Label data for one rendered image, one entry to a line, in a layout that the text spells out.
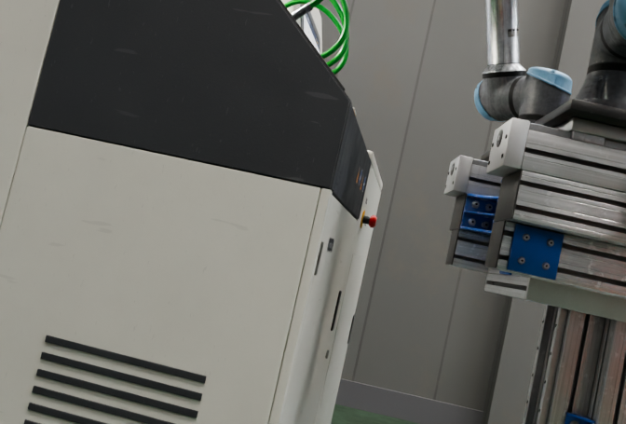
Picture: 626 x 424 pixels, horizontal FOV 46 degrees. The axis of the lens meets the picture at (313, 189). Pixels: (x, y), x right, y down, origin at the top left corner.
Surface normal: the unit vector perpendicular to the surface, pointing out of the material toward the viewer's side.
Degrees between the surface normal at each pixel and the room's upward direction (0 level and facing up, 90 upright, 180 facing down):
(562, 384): 90
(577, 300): 90
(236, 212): 90
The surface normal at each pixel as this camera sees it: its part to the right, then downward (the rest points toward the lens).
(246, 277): -0.13, -0.11
